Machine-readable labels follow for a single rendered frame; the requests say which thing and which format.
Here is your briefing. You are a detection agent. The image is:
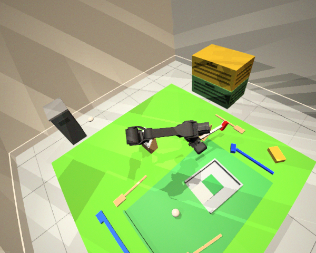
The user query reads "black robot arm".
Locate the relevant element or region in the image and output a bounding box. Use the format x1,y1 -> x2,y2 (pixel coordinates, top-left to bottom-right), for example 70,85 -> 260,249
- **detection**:
125,120 -> 210,146

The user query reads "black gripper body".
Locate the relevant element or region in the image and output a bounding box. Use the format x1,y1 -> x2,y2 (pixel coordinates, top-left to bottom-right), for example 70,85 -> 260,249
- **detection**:
187,137 -> 207,155

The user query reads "dark grey putter shaft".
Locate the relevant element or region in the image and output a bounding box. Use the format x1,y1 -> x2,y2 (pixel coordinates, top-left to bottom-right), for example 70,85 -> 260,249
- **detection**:
199,121 -> 229,140

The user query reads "white ball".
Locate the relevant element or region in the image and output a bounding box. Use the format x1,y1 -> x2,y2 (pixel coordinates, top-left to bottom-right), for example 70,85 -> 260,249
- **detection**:
172,209 -> 180,217

